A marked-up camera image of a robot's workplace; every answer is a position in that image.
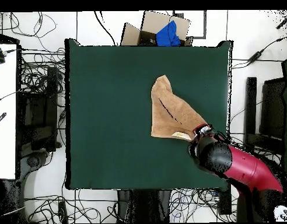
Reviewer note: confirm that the tan terry towel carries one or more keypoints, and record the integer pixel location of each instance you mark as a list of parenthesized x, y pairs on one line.
[(164, 121)]

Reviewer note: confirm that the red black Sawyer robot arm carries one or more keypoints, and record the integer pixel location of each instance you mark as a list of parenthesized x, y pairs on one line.
[(248, 170)]

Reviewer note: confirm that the black upright stand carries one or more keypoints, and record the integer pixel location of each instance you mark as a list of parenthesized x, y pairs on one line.
[(250, 105)]

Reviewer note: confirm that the small black box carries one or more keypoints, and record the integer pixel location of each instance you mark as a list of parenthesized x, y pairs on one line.
[(225, 200)]

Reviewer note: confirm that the dark green table cloth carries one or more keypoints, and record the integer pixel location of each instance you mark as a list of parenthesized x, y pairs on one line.
[(110, 93)]

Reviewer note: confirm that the blue garment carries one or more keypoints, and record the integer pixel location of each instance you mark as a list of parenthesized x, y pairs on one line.
[(168, 36)]

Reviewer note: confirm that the open cardboard box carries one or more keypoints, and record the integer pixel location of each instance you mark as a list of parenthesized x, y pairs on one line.
[(155, 22)]

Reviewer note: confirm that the black power strip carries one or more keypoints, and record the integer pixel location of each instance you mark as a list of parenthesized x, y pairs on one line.
[(63, 212)]

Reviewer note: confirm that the black equipment rack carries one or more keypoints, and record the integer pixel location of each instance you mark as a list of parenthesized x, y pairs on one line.
[(38, 112)]

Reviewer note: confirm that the black round floor foot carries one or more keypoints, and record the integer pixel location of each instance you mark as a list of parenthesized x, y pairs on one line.
[(33, 161)]

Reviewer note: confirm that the white desk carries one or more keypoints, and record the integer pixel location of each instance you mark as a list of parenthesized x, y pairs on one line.
[(4, 105)]

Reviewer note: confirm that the black bar with white print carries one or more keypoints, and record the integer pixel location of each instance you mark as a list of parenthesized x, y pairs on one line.
[(0, 119)]

